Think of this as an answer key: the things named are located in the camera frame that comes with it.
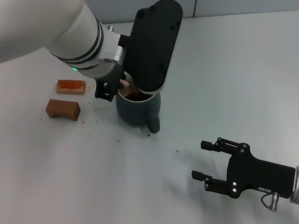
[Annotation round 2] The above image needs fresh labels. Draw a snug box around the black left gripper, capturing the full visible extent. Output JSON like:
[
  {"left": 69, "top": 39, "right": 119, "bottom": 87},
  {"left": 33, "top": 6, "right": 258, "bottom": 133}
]
[{"left": 94, "top": 68, "right": 126, "bottom": 103}]

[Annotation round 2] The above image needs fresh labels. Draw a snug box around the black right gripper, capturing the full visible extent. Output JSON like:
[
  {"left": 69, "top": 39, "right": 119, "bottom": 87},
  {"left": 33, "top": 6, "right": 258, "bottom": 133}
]
[{"left": 192, "top": 137, "right": 295, "bottom": 199}]

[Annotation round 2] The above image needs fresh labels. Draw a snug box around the grey ceramic cup with coffee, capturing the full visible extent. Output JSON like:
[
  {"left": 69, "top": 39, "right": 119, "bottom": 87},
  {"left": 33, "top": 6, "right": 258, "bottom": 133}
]
[{"left": 115, "top": 72, "right": 162, "bottom": 134}]

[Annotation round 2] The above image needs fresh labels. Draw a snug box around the light wooden block stained orange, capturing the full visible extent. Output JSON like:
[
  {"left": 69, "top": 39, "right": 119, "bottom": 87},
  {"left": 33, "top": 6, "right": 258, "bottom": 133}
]
[{"left": 56, "top": 79, "right": 86, "bottom": 96}]

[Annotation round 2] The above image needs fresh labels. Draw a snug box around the brown notched wooden block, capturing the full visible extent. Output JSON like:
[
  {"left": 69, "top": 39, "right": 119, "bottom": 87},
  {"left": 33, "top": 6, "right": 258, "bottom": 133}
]
[{"left": 45, "top": 99, "right": 81, "bottom": 122}]

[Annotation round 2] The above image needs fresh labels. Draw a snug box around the black oblong wrist camera housing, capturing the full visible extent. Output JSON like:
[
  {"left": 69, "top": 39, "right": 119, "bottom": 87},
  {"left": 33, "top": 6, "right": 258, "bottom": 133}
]
[{"left": 118, "top": 0, "right": 183, "bottom": 94}]

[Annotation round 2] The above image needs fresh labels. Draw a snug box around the right wrist cable connector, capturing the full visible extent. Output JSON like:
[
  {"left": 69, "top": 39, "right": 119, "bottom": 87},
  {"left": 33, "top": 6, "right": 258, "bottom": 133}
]
[{"left": 261, "top": 191, "right": 281, "bottom": 212}]

